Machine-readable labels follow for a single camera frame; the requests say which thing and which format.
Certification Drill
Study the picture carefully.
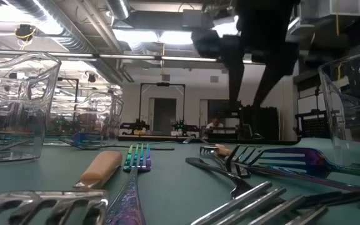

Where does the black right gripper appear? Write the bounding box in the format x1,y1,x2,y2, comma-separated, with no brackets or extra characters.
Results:
191,0,300,106

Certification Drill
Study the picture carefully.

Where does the black cabinet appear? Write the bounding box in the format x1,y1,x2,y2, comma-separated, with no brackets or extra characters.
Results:
241,105,280,141

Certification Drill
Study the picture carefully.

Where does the grey shelving rack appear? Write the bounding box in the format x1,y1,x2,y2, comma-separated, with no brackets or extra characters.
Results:
207,99,242,140

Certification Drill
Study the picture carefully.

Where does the person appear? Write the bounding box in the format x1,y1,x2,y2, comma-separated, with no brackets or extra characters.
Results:
204,117,225,139

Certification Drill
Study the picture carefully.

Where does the grey ceiling unit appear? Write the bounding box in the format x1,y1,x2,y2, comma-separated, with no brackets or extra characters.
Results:
182,9,214,31

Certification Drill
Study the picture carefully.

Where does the black perforated cart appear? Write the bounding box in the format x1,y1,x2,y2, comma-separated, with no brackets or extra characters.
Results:
294,109,331,139

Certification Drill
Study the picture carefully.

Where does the clear plastic bin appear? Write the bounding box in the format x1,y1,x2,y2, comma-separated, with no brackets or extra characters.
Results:
44,91,124,148
318,48,360,171
0,51,62,165

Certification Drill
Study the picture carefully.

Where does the distant wooden table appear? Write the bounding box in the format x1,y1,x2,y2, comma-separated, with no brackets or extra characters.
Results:
119,133,199,140

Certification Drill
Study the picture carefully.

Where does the long ceiling light strip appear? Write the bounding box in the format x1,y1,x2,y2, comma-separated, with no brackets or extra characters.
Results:
0,49,254,65

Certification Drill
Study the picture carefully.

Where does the green table mat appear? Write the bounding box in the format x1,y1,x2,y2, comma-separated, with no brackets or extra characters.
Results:
0,137,360,225

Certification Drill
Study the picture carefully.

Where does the black table frame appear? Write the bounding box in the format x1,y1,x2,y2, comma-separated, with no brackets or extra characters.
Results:
117,134,303,146

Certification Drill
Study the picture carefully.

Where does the black gantry frame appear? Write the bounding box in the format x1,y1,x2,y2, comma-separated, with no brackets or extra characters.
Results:
139,82,186,132

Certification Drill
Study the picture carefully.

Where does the yellow hanging cord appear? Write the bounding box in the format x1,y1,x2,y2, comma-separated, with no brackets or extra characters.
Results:
336,0,341,37

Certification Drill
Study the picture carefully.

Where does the white ceiling duct box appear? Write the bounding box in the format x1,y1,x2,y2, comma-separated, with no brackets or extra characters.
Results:
287,0,360,35

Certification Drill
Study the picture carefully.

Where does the silver ribbed ventilation duct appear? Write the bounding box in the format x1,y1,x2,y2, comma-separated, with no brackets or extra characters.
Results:
106,0,131,20

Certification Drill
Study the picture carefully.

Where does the yellow cable reel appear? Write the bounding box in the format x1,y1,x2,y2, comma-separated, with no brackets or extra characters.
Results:
14,24,37,51

